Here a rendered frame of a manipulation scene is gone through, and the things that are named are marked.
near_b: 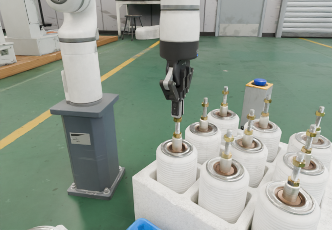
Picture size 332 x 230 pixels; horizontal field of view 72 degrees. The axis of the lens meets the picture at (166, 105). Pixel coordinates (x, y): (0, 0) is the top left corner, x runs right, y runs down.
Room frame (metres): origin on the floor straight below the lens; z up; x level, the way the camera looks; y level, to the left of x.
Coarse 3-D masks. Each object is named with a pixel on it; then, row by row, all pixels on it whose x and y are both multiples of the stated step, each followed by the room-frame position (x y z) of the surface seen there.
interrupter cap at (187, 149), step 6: (162, 144) 0.46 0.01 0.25; (168, 144) 0.46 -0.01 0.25; (186, 144) 0.46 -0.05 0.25; (162, 150) 0.43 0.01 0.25; (168, 150) 0.43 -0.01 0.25; (180, 150) 0.44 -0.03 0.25; (186, 150) 0.43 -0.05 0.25; (192, 150) 0.43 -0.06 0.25; (174, 156) 0.41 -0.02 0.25; (180, 156) 0.41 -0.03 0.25
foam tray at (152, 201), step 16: (144, 176) 0.43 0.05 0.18; (272, 176) 0.43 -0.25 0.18; (144, 192) 0.41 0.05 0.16; (160, 192) 0.38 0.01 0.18; (192, 192) 0.38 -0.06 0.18; (256, 192) 0.38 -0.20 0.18; (144, 208) 0.41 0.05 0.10; (160, 208) 0.38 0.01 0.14; (176, 208) 0.35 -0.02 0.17; (192, 208) 0.34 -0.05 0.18; (320, 208) 0.34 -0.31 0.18; (160, 224) 0.38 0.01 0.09; (176, 224) 0.35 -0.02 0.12; (192, 224) 0.33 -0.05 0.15; (208, 224) 0.30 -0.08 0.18; (224, 224) 0.30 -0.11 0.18; (240, 224) 0.30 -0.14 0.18; (320, 224) 0.30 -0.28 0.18
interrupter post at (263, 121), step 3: (261, 117) 0.55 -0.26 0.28; (264, 117) 0.55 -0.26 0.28; (267, 117) 0.55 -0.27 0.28; (261, 120) 0.55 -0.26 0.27; (264, 120) 0.54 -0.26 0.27; (267, 120) 0.55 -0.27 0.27; (261, 123) 0.55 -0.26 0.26; (264, 123) 0.54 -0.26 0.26; (267, 123) 0.55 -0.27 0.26; (261, 126) 0.55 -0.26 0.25; (264, 126) 0.54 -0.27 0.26
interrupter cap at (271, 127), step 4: (256, 120) 0.58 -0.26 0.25; (268, 120) 0.58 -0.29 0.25; (252, 124) 0.56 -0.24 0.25; (256, 124) 0.56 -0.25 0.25; (268, 124) 0.56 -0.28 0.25; (272, 124) 0.56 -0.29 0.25; (252, 128) 0.54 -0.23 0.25; (256, 128) 0.54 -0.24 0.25; (260, 128) 0.54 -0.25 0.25; (264, 128) 0.54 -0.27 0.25; (268, 128) 0.54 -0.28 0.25; (272, 128) 0.54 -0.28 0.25; (276, 128) 0.53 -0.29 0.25; (264, 132) 0.52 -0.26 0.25; (268, 132) 0.52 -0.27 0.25; (272, 132) 0.52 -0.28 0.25
